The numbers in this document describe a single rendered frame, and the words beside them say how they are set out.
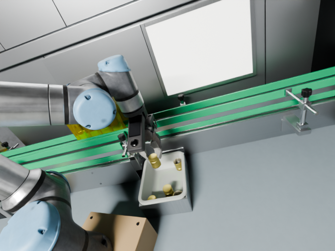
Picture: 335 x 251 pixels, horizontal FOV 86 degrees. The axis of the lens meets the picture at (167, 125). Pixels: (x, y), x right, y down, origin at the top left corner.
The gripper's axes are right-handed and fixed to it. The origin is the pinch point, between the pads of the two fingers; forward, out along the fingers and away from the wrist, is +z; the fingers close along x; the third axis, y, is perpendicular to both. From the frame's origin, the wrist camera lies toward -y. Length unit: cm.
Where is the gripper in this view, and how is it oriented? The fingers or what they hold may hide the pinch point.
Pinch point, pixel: (153, 158)
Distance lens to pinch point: 65.4
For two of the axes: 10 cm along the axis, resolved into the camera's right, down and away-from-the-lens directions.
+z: 2.9, 8.0, 5.3
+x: -9.5, 2.0, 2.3
